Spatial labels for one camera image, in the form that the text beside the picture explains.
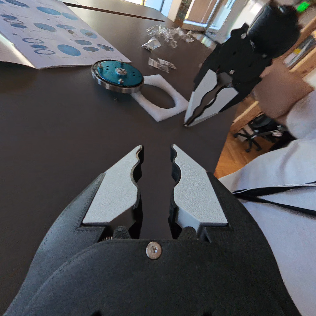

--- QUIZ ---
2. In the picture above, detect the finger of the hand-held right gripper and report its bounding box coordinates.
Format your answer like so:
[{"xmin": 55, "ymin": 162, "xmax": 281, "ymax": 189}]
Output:
[
  {"xmin": 186, "ymin": 88, "xmax": 239, "ymax": 127},
  {"xmin": 183, "ymin": 69, "xmax": 219, "ymax": 127}
]

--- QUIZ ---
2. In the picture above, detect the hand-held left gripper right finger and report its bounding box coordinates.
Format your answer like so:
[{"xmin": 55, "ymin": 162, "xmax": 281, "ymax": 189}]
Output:
[{"xmin": 168, "ymin": 144, "xmax": 228, "ymax": 240}]

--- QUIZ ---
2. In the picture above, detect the black office chair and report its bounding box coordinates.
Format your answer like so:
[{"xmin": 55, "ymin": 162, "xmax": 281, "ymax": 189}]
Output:
[{"xmin": 233, "ymin": 115, "xmax": 297, "ymax": 152}]

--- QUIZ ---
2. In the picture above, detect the printed instruction manual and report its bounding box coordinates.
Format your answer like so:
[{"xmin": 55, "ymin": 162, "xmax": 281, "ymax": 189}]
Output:
[{"xmin": 0, "ymin": 0, "xmax": 132, "ymax": 69}]

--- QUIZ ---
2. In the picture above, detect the crumpled clear plastic wrap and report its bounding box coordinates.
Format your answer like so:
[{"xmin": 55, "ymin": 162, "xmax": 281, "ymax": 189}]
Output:
[{"xmin": 146, "ymin": 25, "xmax": 198, "ymax": 48}]

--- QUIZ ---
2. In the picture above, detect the small bag of screws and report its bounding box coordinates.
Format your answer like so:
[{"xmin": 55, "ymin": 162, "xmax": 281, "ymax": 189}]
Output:
[{"xmin": 141, "ymin": 37, "xmax": 162, "ymax": 52}]

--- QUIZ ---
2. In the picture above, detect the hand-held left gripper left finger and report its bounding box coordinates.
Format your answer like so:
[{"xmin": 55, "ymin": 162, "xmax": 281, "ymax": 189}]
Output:
[{"xmin": 82, "ymin": 145, "xmax": 144, "ymax": 239}]

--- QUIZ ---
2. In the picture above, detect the black lanyard strap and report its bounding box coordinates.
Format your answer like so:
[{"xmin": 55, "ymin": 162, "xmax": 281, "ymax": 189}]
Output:
[{"xmin": 232, "ymin": 181, "xmax": 316, "ymax": 216}]

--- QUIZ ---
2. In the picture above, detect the blue disc with metal rim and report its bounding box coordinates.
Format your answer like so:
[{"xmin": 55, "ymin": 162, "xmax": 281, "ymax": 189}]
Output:
[{"xmin": 91, "ymin": 59, "xmax": 145, "ymax": 94}]

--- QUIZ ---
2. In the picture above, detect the white foam frame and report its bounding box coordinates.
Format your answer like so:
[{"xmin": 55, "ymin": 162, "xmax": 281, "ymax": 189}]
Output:
[{"xmin": 132, "ymin": 74, "xmax": 189, "ymax": 122}]

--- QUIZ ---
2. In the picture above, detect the person's right hand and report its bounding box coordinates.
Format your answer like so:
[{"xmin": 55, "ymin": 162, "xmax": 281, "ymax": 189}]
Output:
[{"xmin": 254, "ymin": 59, "xmax": 315, "ymax": 122}]

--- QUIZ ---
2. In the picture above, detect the dark desk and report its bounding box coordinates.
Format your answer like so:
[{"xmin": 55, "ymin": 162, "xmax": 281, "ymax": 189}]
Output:
[{"xmin": 0, "ymin": 0, "xmax": 247, "ymax": 314}]

